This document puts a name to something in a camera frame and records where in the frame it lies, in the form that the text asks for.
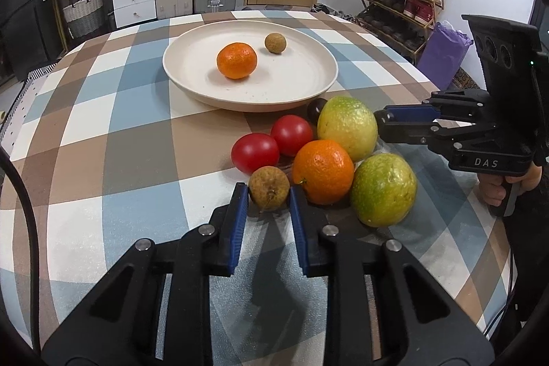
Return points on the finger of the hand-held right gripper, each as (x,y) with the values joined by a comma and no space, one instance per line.
(403,130)
(430,111)

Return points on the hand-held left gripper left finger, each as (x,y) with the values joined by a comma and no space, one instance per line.
(240,220)

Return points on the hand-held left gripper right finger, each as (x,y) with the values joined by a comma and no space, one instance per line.
(299,228)

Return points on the large brown longan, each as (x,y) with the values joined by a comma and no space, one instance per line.
(269,186)

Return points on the yellow citrus fruit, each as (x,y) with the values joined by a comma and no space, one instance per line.
(347,128)

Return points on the large orange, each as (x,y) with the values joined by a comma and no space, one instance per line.
(324,172)

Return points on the green mottled citrus fruit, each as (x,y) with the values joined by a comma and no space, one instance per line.
(384,190)

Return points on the red tomato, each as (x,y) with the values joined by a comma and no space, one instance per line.
(255,153)
(291,134)

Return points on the dark purple round fruit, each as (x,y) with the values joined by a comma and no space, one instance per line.
(316,111)

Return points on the cream round plate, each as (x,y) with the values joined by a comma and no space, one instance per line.
(291,70)

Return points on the person's right forearm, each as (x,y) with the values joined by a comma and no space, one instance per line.
(532,246)

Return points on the person's right hand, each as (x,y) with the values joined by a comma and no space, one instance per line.
(489,190)

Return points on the brown doormat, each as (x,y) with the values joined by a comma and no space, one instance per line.
(465,81)

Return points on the purple bag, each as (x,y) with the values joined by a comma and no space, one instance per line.
(444,57)

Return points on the wooden shoe rack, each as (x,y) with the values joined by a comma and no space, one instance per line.
(430,29)

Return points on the small brown longan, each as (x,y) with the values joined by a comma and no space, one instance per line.
(275,43)

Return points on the small mandarin orange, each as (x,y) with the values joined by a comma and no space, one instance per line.
(236,60)

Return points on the woven laundry basket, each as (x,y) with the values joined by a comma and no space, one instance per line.
(83,16)

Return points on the black refrigerator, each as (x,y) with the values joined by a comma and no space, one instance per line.
(25,18)

